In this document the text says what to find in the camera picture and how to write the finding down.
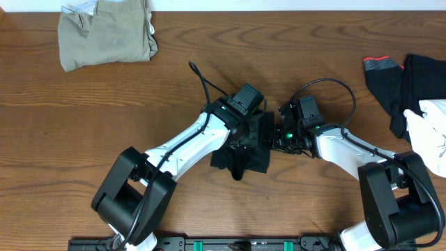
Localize black polo shirt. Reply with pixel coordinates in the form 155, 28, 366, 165
209, 110, 276, 181

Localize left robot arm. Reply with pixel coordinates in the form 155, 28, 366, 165
91, 84, 264, 250

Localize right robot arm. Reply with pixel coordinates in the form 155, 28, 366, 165
273, 96, 445, 250

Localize black garment with red trim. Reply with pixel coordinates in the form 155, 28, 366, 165
363, 54, 445, 142

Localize white printed t-shirt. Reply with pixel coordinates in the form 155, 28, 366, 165
403, 99, 445, 178

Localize folded khaki pants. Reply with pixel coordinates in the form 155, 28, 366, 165
58, 0, 158, 72

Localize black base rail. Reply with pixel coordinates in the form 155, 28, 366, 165
68, 235, 418, 251

